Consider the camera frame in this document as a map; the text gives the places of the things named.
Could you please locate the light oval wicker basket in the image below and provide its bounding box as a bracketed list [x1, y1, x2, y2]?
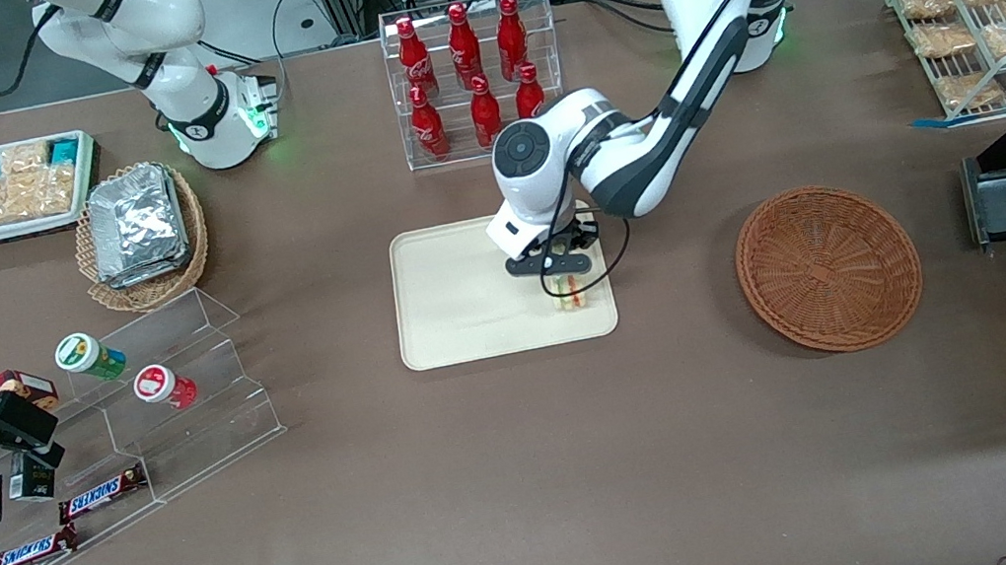
[64, 153, 220, 321]

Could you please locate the clear acrylic bottle rack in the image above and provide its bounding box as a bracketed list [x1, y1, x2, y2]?
[377, 0, 575, 175]

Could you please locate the round brown wicker basket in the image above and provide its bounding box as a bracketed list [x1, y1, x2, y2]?
[726, 171, 933, 368]

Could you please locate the snickers chocolate bar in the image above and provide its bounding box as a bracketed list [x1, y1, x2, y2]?
[0, 523, 85, 565]
[52, 461, 154, 527]

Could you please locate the grey metal bracket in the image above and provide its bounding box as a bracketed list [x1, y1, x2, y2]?
[959, 151, 1006, 251]

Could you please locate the red lidded cup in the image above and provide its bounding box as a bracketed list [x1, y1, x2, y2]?
[129, 358, 201, 417]

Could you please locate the cream plastic tray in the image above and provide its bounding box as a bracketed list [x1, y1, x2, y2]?
[383, 195, 623, 375]

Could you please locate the red cola bottle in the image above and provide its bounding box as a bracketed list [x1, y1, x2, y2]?
[443, 0, 488, 93]
[405, 80, 454, 166]
[510, 60, 550, 121]
[393, 14, 443, 105]
[466, 72, 509, 152]
[490, 0, 535, 84]

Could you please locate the green lidded cup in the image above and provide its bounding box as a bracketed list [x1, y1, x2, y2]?
[51, 325, 130, 388]

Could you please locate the silver foil pack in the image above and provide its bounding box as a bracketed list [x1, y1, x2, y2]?
[82, 160, 190, 276]
[100, 238, 197, 292]

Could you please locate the dark red snack box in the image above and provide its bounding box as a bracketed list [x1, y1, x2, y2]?
[0, 362, 62, 419]

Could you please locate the triangle sandwich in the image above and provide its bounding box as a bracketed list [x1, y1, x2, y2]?
[551, 270, 595, 314]

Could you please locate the clear acrylic step stand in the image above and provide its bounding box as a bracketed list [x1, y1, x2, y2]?
[0, 275, 308, 565]

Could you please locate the white snack tray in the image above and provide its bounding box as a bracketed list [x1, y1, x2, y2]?
[0, 126, 108, 245]

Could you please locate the clear cracker bag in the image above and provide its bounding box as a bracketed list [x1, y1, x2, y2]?
[0, 161, 84, 228]
[0, 140, 54, 180]

